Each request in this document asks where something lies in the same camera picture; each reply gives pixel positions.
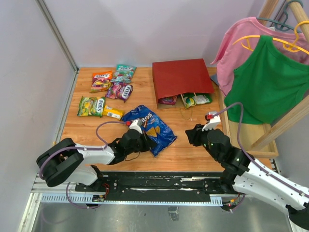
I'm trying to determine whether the teal Fox's mint candy bag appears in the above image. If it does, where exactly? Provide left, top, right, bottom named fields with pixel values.
left=111, top=64, right=137, bottom=84

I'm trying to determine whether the blue grey mat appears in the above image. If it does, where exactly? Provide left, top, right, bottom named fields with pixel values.
left=210, top=74, right=219, bottom=86

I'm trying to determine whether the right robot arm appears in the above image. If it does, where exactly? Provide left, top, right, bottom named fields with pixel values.
left=185, top=124, right=309, bottom=230

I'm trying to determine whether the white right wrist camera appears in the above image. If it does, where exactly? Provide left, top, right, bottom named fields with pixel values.
left=202, top=112, right=221, bottom=131

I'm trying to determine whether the orange Fox's fruits candy bag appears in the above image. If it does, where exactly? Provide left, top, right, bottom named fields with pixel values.
left=90, top=71, right=112, bottom=93

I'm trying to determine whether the grey cable duct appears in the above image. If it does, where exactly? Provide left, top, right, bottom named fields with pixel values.
left=40, top=194, right=223, bottom=207

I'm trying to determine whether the green tank top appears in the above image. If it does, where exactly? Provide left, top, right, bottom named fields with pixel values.
left=224, top=35, right=309, bottom=124

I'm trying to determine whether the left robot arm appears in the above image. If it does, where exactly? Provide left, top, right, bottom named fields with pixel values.
left=36, top=129, right=157, bottom=191

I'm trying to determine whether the green yellow Fox's candy bag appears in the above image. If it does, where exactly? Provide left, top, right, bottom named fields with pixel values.
left=77, top=96, right=106, bottom=117

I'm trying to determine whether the purple candy bag in bag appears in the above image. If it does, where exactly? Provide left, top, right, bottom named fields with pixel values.
left=158, top=95, right=178, bottom=105

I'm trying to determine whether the red paper bag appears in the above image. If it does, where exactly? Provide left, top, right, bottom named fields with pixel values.
left=152, top=58, right=214, bottom=110

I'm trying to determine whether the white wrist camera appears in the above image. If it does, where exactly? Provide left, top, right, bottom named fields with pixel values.
left=126, top=118, right=143, bottom=134
left=202, top=112, right=221, bottom=131

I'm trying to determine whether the aluminium frame post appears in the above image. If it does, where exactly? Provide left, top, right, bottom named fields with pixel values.
left=35, top=0, right=79, bottom=73

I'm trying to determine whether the pink t-shirt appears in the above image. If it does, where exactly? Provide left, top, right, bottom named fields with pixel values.
left=212, top=17, right=295, bottom=97

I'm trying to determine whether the purple black cherry candy bag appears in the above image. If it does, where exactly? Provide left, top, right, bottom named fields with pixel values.
left=105, top=82, right=133, bottom=102

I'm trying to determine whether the yellow snack bar wrapper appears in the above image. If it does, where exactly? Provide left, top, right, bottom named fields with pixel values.
left=103, top=105, right=124, bottom=120

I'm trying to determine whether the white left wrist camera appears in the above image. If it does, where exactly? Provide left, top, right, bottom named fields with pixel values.
left=126, top=118, right=143, bottom=134

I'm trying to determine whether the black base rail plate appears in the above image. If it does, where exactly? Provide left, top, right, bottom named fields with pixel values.
left=75, top=171, right=239, bottom=203

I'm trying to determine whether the yellow clothes hanger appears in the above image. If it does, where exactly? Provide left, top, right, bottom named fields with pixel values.
left=232, top=20, right=309, bottom=55

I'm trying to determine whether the blue Doritos chips bag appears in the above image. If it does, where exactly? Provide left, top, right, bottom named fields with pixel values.
left=121, top=105, right=177, bottom=157

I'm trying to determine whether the teal clothes hanger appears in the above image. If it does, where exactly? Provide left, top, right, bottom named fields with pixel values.
left=256, top=3, right=295, bottom=32

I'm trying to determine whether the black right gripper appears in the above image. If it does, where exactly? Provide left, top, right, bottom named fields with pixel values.
left=185, top=122, right=220, bottom=161

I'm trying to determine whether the wooden clothes rack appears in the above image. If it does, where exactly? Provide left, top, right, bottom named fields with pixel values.
left=219, top=0, right=309, bottom=159

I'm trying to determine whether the green snack bag in bag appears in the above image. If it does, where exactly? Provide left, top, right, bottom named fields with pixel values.
left=181, top=93, right=212, bottom=109

